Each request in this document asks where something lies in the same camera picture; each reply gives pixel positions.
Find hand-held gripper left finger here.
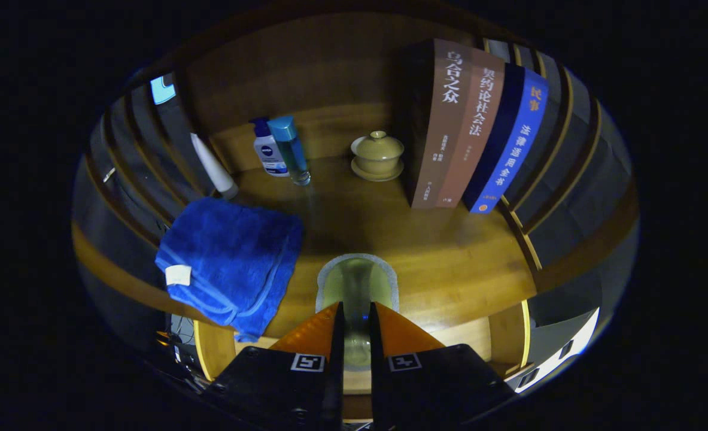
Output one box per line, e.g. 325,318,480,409
201,301,345,431

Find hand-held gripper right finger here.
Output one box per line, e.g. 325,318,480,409
369,301,517,431

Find yellow sponge with white pad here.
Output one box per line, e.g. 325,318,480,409
316,253,400,372

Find wooden countertop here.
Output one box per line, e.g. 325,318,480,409
71,154,640,342

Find wooden cabinet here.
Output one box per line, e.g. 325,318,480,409
71,12,640,420

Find blue folded towel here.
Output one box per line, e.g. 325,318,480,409
155,196,304,343

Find white panel with dark squares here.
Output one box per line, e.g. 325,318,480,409
505,308,601,394

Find beige lidded tea cup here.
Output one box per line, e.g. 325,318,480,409
350,130,405,183

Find teal bottle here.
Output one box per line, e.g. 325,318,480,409
267,116,312,186

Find white bottle with blue cap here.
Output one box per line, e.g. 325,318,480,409
250,117,290,178

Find white tube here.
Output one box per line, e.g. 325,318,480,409
190,132,239,200

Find reddish brown book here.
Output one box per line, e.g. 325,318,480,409
434,48,506,209

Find blue book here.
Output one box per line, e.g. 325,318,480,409
463,63,550,214

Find thin tangled cables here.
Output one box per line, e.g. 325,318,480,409
167,312,197,373

